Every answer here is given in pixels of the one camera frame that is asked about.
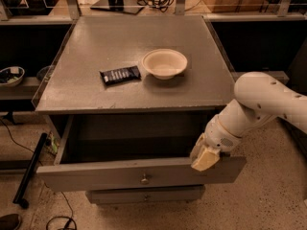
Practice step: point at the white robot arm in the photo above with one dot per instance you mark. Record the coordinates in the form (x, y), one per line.
(258, 99)

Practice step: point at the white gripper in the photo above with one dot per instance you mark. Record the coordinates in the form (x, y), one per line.
(220, 137)

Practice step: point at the grey top drawer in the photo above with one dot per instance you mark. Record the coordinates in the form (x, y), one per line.
(133, 151)

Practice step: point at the white paper bowl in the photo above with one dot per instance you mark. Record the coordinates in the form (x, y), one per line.
(164, 64)

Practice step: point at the green object on floor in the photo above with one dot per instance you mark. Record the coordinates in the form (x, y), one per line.
(53, 146)

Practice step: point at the dark shoe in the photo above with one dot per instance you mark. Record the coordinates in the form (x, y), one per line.
(10, 222)

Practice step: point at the dark bowl on shelf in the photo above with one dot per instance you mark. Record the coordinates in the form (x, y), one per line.
(44, 74)

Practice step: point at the grey drawer cabinet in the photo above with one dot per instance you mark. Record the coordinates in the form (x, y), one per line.
(99, 44)

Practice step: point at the black snack bar wrapper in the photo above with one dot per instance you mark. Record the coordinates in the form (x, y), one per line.
(120, 75)

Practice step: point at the grey drawer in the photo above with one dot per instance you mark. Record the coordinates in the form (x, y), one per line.
(133, 151)
(138, 195)

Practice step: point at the grey bottom drawer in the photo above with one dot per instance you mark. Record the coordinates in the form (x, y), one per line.
(138, 195)

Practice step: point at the black bar on floor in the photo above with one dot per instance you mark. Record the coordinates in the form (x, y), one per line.
(19, 196)

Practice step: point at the black monitor stand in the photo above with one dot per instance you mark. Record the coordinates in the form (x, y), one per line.
(123, 6)

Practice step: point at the white bowl with items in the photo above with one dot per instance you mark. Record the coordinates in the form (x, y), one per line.
(11, 76)

